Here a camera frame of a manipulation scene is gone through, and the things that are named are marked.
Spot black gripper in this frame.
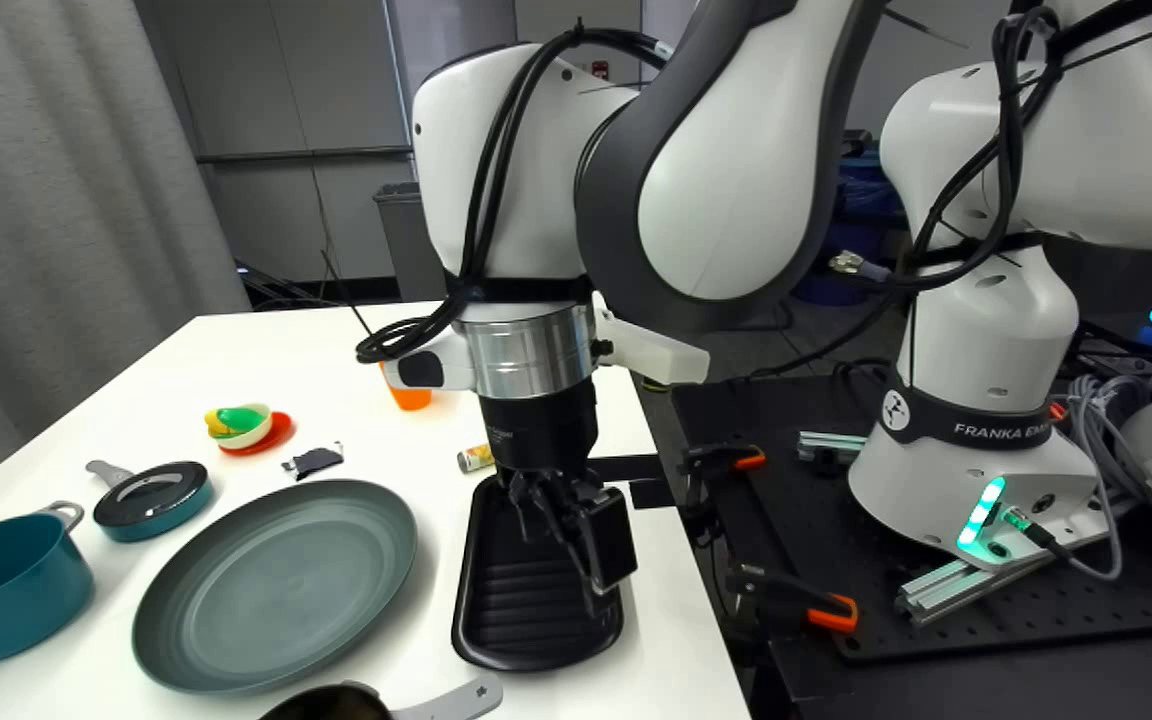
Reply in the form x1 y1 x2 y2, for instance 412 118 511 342
480 389 645 621

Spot small black pot grey handle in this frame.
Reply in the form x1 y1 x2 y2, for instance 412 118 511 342
257 677 507 720

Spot grey round plate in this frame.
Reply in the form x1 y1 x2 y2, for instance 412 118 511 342
127 478 419 700

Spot teal cooking pot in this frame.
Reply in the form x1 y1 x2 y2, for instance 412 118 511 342
0 496 98 670

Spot black ridged grill tray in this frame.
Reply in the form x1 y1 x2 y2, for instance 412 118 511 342
447 474 628 677

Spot black clamp orange tip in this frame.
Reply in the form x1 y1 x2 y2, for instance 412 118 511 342
682 439 774 490
733 558 864 641

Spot black perforated base board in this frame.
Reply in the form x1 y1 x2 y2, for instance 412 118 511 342
640 373 1152 674

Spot orange plastic cup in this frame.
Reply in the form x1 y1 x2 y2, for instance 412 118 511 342
387 385 439 418

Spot small black grey toy piece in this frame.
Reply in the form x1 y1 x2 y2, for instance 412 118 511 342
281 439 348 486

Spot small red saucer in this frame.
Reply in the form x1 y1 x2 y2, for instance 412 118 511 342
210 407 300 461

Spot grey cabinet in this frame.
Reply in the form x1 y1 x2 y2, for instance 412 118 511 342
372 182 429 304

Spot green yellow toy food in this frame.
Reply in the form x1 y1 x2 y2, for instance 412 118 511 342
201 400 278 449

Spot small teal frying pan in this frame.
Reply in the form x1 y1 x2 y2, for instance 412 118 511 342
83 457 220 550

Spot blue plastic barrel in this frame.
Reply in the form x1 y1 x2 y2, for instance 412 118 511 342
792 136 907 314

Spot grey curtain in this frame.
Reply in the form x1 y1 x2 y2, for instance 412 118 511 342
0 0 257 513

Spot small black flat bracket plate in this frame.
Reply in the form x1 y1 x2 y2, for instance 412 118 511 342
628 474 682 516

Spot large black flat bracket plate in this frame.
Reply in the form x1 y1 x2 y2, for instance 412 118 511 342
590 453 667 486

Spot aluminium profile rail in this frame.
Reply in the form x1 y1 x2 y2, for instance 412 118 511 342
891 513 1117 634

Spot grey base cables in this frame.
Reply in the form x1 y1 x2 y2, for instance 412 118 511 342
1060 373 1143 590

